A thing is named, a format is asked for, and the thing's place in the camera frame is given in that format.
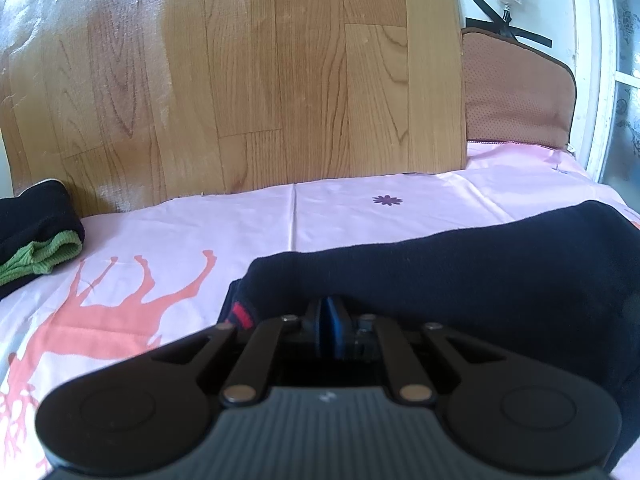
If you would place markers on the green folded garment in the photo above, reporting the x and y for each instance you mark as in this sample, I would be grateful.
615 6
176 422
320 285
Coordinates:
45 255

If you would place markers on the wood-grain headboard panel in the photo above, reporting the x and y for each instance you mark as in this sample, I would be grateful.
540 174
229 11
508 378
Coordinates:
250 85

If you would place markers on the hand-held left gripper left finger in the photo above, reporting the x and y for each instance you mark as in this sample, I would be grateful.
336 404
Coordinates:
322 330

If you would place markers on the pink printed bed sheet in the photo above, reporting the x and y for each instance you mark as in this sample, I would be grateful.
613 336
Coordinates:
350 210

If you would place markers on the black tape strip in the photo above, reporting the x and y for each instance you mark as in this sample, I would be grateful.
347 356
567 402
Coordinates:
510 31
485 4

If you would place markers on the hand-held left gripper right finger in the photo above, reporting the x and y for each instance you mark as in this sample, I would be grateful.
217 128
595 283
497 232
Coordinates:
337 330

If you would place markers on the black folded garment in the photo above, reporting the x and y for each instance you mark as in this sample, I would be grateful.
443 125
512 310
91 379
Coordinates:
35 210

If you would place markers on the brown mesh cushion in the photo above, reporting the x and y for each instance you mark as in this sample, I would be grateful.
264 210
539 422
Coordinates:
515 90

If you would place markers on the navy red patterned knit sweater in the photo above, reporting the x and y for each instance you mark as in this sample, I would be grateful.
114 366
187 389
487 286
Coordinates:
475 270

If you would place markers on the white window frame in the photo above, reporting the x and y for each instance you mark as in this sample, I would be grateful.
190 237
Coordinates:
607 75

